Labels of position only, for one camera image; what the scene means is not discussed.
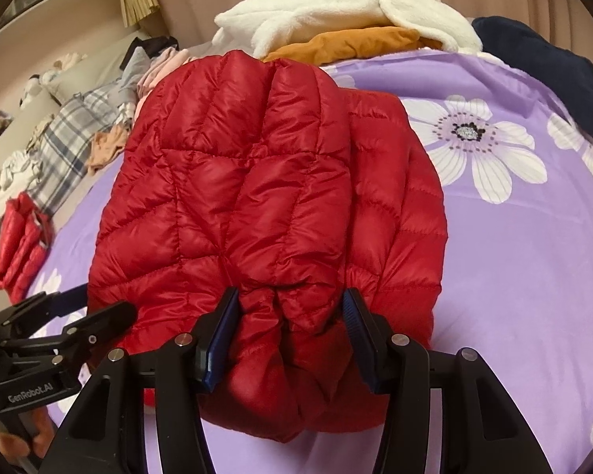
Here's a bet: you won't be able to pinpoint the white fleece garment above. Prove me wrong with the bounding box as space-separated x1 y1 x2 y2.
212 0 482 60

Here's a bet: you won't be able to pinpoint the plush toys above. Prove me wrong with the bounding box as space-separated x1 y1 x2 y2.
20 52 87 109

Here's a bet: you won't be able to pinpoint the small folded red jacket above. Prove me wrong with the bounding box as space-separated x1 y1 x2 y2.
0 192 55 304

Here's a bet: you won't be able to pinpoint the pink garment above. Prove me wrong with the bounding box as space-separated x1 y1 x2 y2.
137 47 198 104

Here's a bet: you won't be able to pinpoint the navy garment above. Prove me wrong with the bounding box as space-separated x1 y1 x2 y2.
472 16 593 141

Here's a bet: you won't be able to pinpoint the person's left hand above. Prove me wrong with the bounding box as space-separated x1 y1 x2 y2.
0 395 55 462

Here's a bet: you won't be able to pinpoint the tan cloth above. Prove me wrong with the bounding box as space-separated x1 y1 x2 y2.
88 123 129 175

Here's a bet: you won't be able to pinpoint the red down jacket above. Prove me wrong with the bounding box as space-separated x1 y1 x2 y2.
86 49 448 442

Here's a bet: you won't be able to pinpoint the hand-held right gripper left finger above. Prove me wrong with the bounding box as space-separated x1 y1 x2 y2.
54 286 240 474

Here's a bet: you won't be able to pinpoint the plaid cloth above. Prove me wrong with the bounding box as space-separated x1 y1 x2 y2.
27 81 139 218

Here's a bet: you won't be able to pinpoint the purple floral bedsheet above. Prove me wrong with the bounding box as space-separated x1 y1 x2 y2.
27 47 593 474

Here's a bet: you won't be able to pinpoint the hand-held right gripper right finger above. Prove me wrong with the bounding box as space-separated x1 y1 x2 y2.
343 287 554 474

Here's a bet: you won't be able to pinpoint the beige sofa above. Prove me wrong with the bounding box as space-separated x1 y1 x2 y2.
0 30 151 267

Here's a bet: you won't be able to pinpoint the light blue shirt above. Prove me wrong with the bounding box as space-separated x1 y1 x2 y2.
109 44 151 109

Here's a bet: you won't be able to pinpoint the white cloth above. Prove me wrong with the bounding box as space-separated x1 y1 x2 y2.
0 150 43 228

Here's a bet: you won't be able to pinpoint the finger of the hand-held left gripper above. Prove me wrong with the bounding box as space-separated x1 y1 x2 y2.
0 284 89 329
62 300 139 356

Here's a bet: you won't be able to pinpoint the orange garment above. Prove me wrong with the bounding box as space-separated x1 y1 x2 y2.
263 26 443 66

